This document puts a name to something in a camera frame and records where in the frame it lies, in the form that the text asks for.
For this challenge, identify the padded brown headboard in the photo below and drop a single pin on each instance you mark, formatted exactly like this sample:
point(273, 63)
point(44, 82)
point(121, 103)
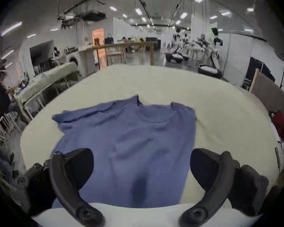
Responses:
point(272, 93)

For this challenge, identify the bed with beige sheet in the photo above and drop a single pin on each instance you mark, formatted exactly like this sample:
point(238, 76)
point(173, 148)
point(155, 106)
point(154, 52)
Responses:
point(215, 98)

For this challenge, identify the long wooden table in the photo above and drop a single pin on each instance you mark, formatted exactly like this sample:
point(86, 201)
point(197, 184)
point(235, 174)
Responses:
point(123, 47)

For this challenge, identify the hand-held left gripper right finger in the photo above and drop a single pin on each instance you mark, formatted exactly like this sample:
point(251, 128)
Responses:
point(217, 181)

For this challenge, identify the washing machine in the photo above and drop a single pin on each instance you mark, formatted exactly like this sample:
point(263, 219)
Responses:
point(73, 60)

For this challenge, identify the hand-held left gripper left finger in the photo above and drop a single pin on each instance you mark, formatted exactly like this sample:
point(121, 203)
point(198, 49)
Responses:
point(61, 185)

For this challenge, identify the red object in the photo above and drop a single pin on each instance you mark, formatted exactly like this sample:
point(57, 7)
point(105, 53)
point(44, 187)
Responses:
point(279, 120)

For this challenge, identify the blue t-shirt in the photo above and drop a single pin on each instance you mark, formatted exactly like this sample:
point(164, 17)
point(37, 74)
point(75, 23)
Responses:
point(132, 148)

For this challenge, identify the group of white robots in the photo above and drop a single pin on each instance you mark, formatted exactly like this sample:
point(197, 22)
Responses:
point(196, 48)

